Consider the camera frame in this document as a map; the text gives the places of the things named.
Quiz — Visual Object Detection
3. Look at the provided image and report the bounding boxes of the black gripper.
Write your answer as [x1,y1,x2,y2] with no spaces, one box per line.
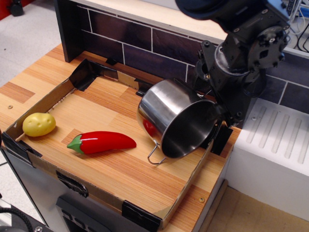
[193,41,250,128]

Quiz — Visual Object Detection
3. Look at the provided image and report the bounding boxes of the stainless steel pot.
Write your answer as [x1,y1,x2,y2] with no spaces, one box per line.
[137,79,222,159]

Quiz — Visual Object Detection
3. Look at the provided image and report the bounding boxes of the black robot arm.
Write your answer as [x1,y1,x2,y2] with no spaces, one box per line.
[176,0,289,126]

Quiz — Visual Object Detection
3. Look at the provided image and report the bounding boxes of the cardboard fence with black tape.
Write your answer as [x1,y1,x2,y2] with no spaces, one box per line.
[0,59,235,232]

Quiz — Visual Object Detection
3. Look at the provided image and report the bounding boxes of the white toy sink drainboard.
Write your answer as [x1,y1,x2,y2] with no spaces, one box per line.
[225,99,309,220]

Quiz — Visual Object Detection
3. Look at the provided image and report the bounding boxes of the red toy chili pepper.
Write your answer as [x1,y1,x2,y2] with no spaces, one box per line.
[67,131,137,154]

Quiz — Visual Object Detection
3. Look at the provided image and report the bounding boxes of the grey toy oven front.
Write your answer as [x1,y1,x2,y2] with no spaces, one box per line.
[2,149,127,232]

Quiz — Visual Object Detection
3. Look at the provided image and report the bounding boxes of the yellow toy potato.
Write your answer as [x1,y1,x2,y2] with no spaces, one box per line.
[22,113,56,137]

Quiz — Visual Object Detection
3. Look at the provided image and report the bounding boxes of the cables in background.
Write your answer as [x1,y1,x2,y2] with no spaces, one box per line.
[287,0,309,53]

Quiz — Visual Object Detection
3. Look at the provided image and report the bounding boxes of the dark grey shelf frame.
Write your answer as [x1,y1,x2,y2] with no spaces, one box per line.
[54,0,84,62]

